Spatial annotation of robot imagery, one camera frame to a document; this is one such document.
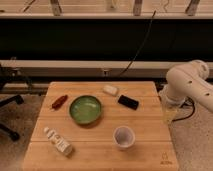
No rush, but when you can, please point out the black rectangular block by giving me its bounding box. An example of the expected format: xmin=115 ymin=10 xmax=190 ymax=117
xmin=118 ymin=95 xmax=139 ymax=110

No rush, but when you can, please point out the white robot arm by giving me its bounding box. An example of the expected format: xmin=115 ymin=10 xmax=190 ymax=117
xmin=159 ymin=60 xmax=213 ymax=124

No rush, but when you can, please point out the green ceramic bowl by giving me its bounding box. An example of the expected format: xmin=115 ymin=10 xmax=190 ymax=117
xmin=69 ymin=95 xmax=102 ymax=125

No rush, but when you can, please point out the black office chair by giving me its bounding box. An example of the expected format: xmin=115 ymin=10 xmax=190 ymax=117
xmin=0 ymin=64 xmax=25 ymax=142

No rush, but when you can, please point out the translucent clear gripper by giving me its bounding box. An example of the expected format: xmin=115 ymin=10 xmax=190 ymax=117
xmin=159 ymin=85 xmax=183 ymax=125

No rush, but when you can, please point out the white ceramic cup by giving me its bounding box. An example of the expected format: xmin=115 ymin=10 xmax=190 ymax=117
xmin=113 ymin=126 xmax=135 ymax=150

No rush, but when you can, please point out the wooden bamboo board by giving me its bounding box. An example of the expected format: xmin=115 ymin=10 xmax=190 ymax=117
xmin=22 ymin=82 xmax=179 ymax=171

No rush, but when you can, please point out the black hanging cable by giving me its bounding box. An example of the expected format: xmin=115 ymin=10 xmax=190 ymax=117
xmin=118 ymin=9 xmax=157 ymax=77

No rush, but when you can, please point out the black floor cable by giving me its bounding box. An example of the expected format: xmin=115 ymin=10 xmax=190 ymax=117
xmin=172 ymin=97 xmax=196 ymax=123

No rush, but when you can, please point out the white soap bar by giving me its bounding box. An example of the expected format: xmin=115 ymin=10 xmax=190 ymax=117
xmin=103 ymin=85 xmax=118 ymax=96

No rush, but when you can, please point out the red brown pepper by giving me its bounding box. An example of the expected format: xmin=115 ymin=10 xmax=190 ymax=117
xmin=51 ymin=95 xmax=68 ymax=110

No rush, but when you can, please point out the white plastic bottle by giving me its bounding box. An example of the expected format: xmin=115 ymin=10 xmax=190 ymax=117
xmin=44 ymin=127 xmax=72 ymax=156

